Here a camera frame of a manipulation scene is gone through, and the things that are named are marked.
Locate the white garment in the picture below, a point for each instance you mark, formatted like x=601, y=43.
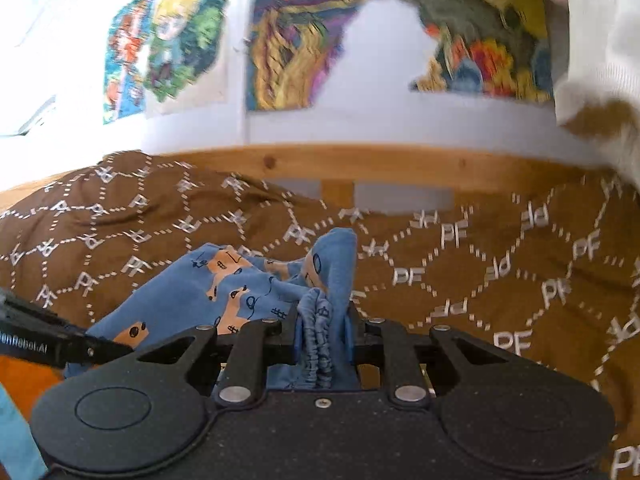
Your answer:
x=605, y=60

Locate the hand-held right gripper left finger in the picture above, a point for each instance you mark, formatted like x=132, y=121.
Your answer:
x=280, y=342

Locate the green and blue wall poster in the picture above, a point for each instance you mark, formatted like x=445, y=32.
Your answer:
x=165, y=45

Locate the blue pants with orange print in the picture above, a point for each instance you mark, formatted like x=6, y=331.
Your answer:
x=240, y=280

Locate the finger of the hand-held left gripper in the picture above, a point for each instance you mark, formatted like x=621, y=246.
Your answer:
x=87, y=347

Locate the green and orange wall poster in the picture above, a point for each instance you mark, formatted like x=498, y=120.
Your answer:
x=480, y=35

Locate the brown patterned blanket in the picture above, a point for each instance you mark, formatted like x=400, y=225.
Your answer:
x=500, y=270

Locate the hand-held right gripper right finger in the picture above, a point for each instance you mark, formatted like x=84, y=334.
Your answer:
x=361, y=345

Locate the orange and light blue cloth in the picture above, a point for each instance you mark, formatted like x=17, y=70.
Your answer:
x=20, y=385

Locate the wooden bed frame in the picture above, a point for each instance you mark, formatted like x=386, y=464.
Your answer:
x=400, y=165

